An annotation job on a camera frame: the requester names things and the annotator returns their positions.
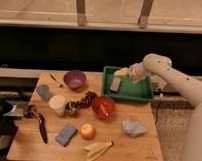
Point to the small metal cup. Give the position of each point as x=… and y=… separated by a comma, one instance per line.
x=71, y=107

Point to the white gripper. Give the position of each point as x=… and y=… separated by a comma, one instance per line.
x=136, y=71

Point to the bunch of dark grapes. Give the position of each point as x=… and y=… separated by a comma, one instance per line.
x=86, y=100

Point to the wooden table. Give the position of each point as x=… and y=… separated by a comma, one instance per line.
x=28, y=145

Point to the crumpled blue grey cloth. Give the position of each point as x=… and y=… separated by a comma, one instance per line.
x=133, y=128

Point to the blue sponge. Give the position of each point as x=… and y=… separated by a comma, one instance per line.
x=66, y=134

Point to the green plastic tray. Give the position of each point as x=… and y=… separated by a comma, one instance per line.
x=127, y=91

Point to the purple bowl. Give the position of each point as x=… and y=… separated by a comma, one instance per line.
x=74, y=79

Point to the red bowl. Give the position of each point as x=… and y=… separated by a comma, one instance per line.
x=109, y=104

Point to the small metal spoon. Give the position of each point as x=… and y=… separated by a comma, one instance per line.
x=60, y=85

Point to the orange apple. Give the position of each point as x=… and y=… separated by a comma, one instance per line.
x=87, y=131

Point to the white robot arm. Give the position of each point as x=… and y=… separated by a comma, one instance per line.
x=187, y=86

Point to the grey sponge in tray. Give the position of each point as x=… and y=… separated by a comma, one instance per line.
x=115, y=84

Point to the blue grey small cloth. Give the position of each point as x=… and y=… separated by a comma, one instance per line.
x=43, y=92

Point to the white cup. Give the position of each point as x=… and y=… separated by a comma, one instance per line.
x=57, y=103

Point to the dark equipment at left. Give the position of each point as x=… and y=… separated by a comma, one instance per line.
x=10, y=112

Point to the orange carrot in bowl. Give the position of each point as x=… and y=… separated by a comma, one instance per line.
x=103, y=110

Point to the black handled peeler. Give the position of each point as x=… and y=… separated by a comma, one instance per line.
x=32, y=112

